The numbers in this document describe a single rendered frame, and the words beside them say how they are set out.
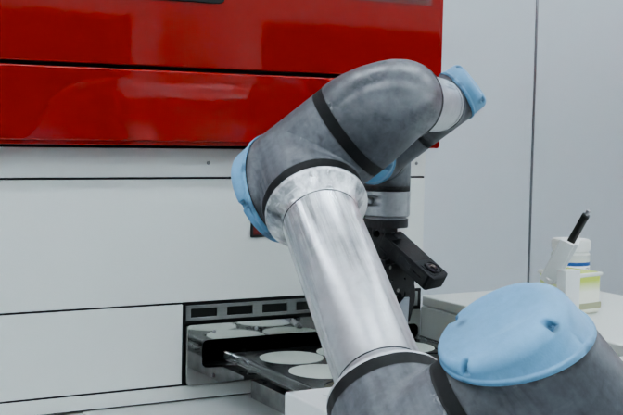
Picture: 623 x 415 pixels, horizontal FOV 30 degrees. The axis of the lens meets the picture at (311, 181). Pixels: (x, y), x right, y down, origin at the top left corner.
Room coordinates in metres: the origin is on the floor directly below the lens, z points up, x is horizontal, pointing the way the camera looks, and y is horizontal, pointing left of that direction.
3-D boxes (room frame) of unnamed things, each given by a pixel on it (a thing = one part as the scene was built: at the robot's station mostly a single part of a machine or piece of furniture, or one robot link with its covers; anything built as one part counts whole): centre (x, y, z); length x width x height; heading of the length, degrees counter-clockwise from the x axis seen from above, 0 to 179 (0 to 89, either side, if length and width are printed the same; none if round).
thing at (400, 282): (1.81, -0.11, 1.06); 0.09 x 0.08 x 0.12; 45
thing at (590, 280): (1.88, -0.42, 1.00); 0.07 x 0.07 x 0.07; 38
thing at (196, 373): (1.91, 0.00, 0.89); 0.44 x 0.02 x 0.10; 119
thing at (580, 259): (2.13, -0.48, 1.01); 0.07 x 0.07 x 0.10
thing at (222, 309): (1.92, 0.00, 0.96); 0.44 x 0.01 x 0.02; 119
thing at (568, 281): (1.76, -0.38, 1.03); 0.06 x 0.04 x 0.13; 29
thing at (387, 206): (1.80, -0.11, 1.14); 0.08 x 0.08 x 0.05
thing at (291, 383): (1.65, 0.04, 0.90); 0.37 x 0.01 x 0.01; 29
